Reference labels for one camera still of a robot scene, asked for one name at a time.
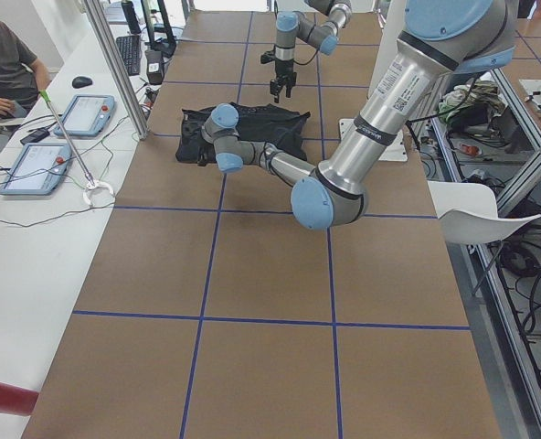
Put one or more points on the far teach pendant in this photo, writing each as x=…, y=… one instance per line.
x=87, y=114

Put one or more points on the red cylinder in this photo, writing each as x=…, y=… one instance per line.
x=17, y=401

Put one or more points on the black keyboard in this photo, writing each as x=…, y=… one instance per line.
x=129, y=48

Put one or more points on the black power adapter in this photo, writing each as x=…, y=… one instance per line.
x=35, y=136

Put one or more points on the black printed t-shirt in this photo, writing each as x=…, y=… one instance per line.
x=278, y=126

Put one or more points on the black computer mouse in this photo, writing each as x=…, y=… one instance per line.
x=81, y=82

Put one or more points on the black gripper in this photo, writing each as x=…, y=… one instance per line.
x=283, y=69

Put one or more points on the aluminium frame post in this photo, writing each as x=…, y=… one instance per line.
x=102, y=30

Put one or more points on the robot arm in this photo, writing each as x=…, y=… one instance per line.
x=293, y=25
x=438, y=37

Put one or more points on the metal reacher grabber stick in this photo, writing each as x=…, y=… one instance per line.
x=93, y=183

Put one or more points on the white plastic chair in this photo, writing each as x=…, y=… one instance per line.
x=468, y=213

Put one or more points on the seated person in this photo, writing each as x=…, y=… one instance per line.
x=23, y=75

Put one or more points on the teach pendant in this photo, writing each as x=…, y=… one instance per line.
x=87, y=114
x=38, y=170

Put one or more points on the near teach pendant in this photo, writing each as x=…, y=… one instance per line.
x=38, y=170

